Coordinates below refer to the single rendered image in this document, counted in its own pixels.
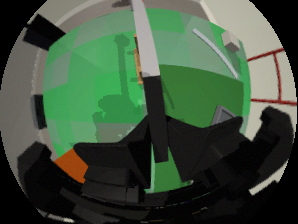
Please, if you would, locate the dark green flat mat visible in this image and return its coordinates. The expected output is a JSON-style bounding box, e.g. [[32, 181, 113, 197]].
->
[[154, 64, 245, 193]]

